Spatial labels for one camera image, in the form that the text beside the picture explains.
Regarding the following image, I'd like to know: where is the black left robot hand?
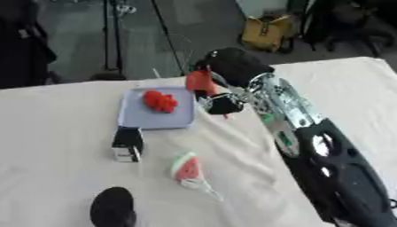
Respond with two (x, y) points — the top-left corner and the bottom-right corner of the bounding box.
(88, 186), (140, 227)

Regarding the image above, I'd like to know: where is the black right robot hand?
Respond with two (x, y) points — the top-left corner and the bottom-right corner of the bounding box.
(192, 46), (276, 116)

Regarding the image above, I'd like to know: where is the red block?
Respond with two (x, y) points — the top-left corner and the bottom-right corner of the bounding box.
(184, 69), (219, 92)

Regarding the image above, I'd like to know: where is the yellow bag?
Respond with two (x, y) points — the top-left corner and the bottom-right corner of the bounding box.
(238, 14), (297, 54)

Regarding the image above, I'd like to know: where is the small black and white carton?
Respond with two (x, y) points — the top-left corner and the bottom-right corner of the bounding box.
(110, 126), (146, 163)

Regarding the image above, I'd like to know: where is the red toy fruit cluster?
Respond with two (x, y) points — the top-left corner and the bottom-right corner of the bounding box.
(141, 90), (180, 114)

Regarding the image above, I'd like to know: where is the wrapped watermelon slice toy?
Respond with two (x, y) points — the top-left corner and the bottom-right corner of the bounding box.
(168, 151), (225, 202)

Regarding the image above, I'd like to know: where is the pale blue square tray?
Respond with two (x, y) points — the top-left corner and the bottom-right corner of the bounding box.
(116, 86), (198, 130)

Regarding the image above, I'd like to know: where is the black office chair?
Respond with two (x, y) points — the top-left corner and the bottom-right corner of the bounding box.
(300, 0), (397, 57)

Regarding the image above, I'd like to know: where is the black tripod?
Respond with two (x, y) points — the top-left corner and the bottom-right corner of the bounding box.
(88, 0), (186, 82)

